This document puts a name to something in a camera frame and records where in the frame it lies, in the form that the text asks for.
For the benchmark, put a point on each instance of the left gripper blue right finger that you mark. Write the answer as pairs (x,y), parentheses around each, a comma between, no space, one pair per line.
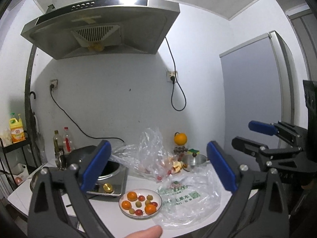
(228,170)

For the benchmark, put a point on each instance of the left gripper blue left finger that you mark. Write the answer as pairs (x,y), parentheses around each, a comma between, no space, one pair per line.
(92,166)

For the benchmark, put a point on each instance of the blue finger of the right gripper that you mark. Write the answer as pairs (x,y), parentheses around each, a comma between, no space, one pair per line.
(263,128)
(249,147)

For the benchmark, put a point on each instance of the mandarin orange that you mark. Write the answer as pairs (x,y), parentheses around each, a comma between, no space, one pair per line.
(132,196)
(126,205)
(150,209)

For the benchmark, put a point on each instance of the operator finger tip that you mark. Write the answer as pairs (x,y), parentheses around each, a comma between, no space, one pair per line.
(153,232)

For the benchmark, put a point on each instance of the steel induction cooker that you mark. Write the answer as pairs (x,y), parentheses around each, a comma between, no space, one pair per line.
(112,180)

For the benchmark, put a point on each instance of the yellow green sponge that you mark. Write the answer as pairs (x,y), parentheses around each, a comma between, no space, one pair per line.
(193,151)

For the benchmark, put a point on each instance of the grey refrigerator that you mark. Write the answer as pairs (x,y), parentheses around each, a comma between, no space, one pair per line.
(258,78)

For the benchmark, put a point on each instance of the printed flat plastic bag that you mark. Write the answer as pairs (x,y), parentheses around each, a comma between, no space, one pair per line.
(188,198)

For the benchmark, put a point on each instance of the dark oil bottle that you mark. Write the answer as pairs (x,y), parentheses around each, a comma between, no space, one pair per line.
(58,143)

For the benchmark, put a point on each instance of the orange peel pieces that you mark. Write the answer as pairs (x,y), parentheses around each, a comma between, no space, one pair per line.
(177,167)

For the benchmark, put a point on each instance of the clear box of dark fruit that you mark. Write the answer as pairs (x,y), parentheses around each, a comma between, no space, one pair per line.
(180,150)

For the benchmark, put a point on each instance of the white plate black rim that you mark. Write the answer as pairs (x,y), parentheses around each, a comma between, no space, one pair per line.
(145,192)

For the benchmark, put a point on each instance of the steel pot lid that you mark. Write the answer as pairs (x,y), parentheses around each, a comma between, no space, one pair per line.
(34,179)

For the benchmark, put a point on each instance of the large orange with leaf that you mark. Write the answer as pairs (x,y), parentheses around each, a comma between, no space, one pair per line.
(180,139)

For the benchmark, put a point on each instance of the clear crumpled plastic bag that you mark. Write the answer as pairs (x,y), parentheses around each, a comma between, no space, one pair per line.
(148,158)

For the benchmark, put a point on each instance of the black storage rack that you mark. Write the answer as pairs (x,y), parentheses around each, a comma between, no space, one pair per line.
(17,160)

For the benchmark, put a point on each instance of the black umbrella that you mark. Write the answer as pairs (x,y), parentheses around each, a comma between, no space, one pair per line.
(33,130)

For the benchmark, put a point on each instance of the yellow detergent bottle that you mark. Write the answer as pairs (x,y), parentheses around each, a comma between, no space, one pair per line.
(16,128)

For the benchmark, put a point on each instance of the steel range hood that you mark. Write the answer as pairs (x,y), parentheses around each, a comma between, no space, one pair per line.
(92,27)

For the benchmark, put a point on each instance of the black wok with wooden handle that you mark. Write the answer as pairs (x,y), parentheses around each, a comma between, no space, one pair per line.
(77,155)

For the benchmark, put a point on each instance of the left wall socket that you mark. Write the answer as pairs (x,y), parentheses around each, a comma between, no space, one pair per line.
(53,84)

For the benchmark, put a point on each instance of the wall socket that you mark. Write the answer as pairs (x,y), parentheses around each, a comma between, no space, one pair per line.
(171,76)
(53,84)

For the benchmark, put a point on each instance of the right wall socket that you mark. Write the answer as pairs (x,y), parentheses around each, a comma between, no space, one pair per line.
(171,76)

